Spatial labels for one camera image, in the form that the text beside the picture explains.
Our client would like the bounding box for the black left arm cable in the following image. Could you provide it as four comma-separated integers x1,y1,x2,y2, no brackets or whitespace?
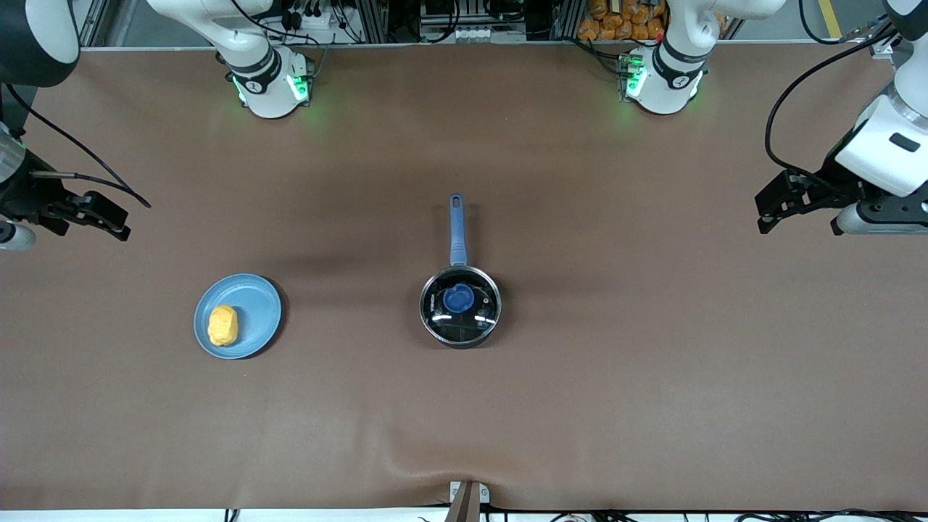
765,22,900,189

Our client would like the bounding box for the orange packets pile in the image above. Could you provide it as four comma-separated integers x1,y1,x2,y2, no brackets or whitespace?
578,0,669,42

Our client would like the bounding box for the glass lid with blue knob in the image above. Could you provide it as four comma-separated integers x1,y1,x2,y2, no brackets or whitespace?
420,266,502,346

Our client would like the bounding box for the aluminium frame profile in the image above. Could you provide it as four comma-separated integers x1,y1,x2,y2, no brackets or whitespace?
361,0,390,44

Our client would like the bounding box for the blue round plate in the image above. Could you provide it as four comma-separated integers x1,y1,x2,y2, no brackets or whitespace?
194,273,283,360

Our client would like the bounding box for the brown table mat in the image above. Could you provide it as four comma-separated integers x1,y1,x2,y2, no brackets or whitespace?
0,45,928,513

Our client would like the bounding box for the white power strip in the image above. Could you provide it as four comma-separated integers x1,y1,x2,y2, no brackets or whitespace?
428,26,495,41

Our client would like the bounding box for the black pot with blue handle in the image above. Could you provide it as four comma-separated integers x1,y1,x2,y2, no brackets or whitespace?
419,194,502,350

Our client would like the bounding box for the yellow potato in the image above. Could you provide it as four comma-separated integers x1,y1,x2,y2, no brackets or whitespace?
207,305,241,347

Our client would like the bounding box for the metal table clamp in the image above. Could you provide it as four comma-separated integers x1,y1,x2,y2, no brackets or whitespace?
446,480,492,522

